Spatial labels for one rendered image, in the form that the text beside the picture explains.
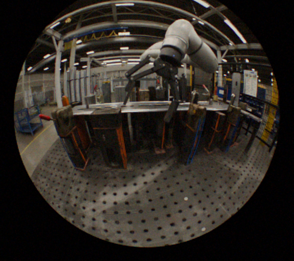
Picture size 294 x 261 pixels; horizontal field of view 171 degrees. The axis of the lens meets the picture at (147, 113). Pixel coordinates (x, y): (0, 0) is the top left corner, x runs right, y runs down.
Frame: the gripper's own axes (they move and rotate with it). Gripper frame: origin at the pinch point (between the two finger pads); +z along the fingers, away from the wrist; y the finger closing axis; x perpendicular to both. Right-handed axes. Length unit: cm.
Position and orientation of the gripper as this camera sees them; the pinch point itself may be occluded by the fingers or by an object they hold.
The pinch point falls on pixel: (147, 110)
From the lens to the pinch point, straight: 27.4
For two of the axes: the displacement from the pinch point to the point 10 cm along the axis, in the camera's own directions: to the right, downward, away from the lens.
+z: -3.9, 9.2, 0.7
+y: -9.0, -3.7, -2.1
